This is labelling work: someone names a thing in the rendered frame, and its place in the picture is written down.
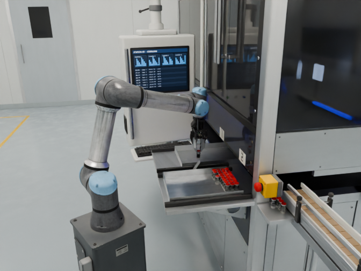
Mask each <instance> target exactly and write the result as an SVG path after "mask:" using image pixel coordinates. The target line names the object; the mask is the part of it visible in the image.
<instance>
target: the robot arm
mask: <svg viewBox="0 0 361 271"><path fill-rule="evenodd" d="M95 94H96V100H95V105H96V107H97V114H96V120H95V125H94V129H93V135H92V141H91V146H90V152H89V158H88V159H86V160H85V161H84V165H83V166H82V167H81V169H80V172H79V178H80V182H81V184H82V185H83V186H84V187H85V189H86V190H87V192H88V193H89V194H90V196H91V203H92V214H91V218H90V226H91V228H92V229H93V230H94V231H96V232H101V233H106V232H112V231H115V230H117V229H118V228H120V227H121V226H122V225H123V223H124V214H123V212H122V210H121V208H120V206H119V200H118V188H117V186H118V183H117V179H116V176H115V175H114V174H113V173H112V172H109V166H110V164H109V163H108V162H107V158H108V154H109V149H110V143H111V138H112V133H113V128H114V122H115V117H116V113H117V111H119V110H120V109H121V108H135V109H139V108H141V107H145V108H153V109H161V110H168V111H176V112H184V113H191V114H192V115H193V119H194V120H193V121H192V123H191V127H192V131H190V132H191V133H190V139H191V142H192V145H193V148H194V150H195V151H196V152H197V141H198V139H200V151H202V150H203V148H205V140H206V139H208V129H207V128H206V127H205V126H204V122H205V119H206V114H207V113H208V111H209V108H210V107H209V104H208V103H207V102H206V101H207V92H206V89H205V88H203V87H195V88H193V89H192V92H191V93H187V94H178V95H173V94H166V93H163V92H157V91H150V90H144V89H143V87H141V86H136V85H133V84H130V83H128V82H126V81H124V80H121V79H118V78H116V77H114V76H103V77H101V78H99V79H98V80H97V82H96V84H95Z"/></svg>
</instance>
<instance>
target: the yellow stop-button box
mask: <svg viewBox="0 0 361 271"><path fill-rule="evenodd" d="M259 182H260V183H261V186H262V191H261V192H260V193H261V194H262V195H263V197H264V198H273V197H281V190H282V184H283V182H282V180H281V179H280V178H279V177H278V176H277V175H276V174H271V175H260V176H259Z"/></svg>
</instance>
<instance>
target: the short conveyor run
mask: <svg viewBox="0 0 361 271"><path fill-rule="evenodd" d="M301 187H302V188H303V189H299V190H295V189H294V188H293V187H292V186H291V185H290V184H288V185H287V188H288V189H289V191H283V192H282V196H281V199H283V200H284V202H285V203H286V210H287V211H288V212H289V213H290V214H291V215H292V217H293V218H294V223H291V224H292V225H293V226H294V227H295V229H296V230H297V231H298V232H299V233H300V234H301V236H302V237H303V238H304V239H305V240H306V242H307V243H308V244H309V246H310V247H311V248H312V249H313V250H314V252H315V253H316V254H317V255H318V256H319V257H320V259H321V260H322V261H323V262H324V263H325V265H326V266H327V267H328V268H329V269H330V271H361V235H360V234H359V233H358V232H357V231H356V230H355V229H354V228H353V227H352V226H351V225H349V224H348V223H347V222H346V221H345V220H344V219H343V218H342V217H341V216H339V215H338V214H337V213H336V212H335V211H334V210H333V209H332V205H333V199H332V197H333V196H334V194H333V192H329V193H328V199H327V201H323V200H322V199H321V198H320V197H319V196H317V195H316V194H315V193H314V192H313V191H311V190H310V189H309V188H308V187H307V186H306V185H305V184H304V183H302V182H301Z"/></svg>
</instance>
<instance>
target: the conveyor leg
mask: <svg viewBox="0 0 361 271"><path fill-rule="evenodd" d="M318 257H319V256H318V255H317V254H316V253H315V252H314V250H313V249H312V248H311V247H310V246H309V244H308V243H307V245H306V252H305V259H304V267H303V271H316V267H317V261H318Z"/></svg>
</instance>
